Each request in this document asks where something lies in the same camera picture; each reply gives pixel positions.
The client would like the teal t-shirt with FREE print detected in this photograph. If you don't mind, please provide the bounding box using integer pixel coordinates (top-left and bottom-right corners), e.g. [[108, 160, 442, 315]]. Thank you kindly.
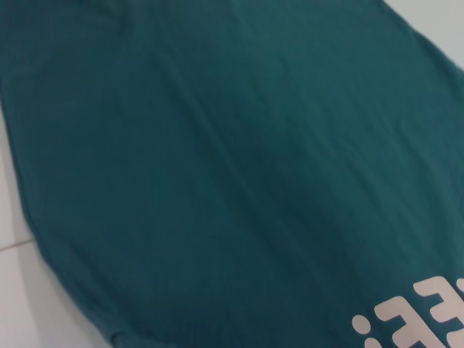
[[0, 0, 464, 348]]

